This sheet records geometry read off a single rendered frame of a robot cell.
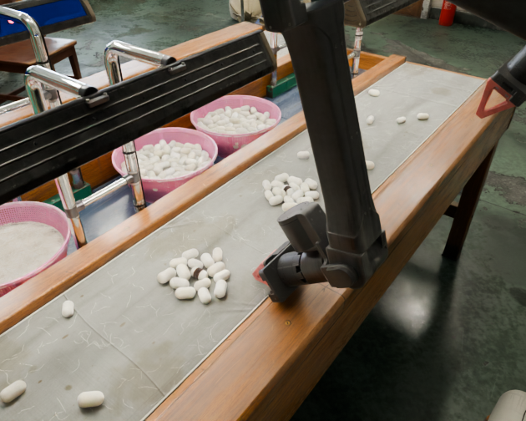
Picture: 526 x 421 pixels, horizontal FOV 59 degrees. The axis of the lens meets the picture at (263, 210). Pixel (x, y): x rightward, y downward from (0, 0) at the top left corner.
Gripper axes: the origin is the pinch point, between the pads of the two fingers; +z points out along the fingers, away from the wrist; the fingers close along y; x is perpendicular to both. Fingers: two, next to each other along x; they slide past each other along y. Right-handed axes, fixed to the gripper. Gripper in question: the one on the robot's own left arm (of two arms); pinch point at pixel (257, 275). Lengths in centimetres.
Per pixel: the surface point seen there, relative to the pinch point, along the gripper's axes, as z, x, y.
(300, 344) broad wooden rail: -12.4, 8.8, 8.4
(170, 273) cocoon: 9.8, -8.2, 9.5
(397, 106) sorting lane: 11, -6, -87
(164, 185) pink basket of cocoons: 29.2, -22.1, -10.7
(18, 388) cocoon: 10.0, -8.6, 39.1
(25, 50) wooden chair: 209, -128, -87
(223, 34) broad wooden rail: 78, -63, -104
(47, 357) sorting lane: 13.3, -9.0, 33.3
